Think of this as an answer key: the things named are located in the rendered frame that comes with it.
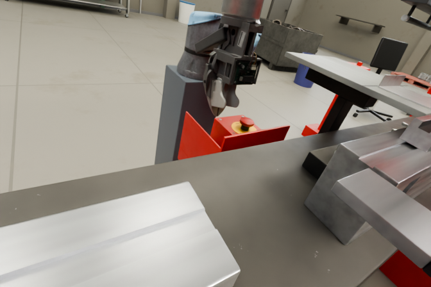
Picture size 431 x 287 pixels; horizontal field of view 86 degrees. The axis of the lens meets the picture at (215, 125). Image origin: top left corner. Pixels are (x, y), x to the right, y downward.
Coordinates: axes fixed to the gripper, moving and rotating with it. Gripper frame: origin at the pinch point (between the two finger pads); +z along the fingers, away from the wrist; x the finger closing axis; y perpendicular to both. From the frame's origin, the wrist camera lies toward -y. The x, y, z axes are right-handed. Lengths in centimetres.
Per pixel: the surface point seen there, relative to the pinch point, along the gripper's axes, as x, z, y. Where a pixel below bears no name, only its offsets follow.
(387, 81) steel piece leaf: 15.0, -15.1, 25.3
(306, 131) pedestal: 177, 71, -70
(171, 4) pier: 300, -19, -696
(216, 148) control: -4.9, 4.3, 8.9
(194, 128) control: -4.9, 4.5, -0.3
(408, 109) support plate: 8.9, -13.2, 31.2
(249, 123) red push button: 9.4, 3.3, 3.1
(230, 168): -12.4, -1.8, 21.6
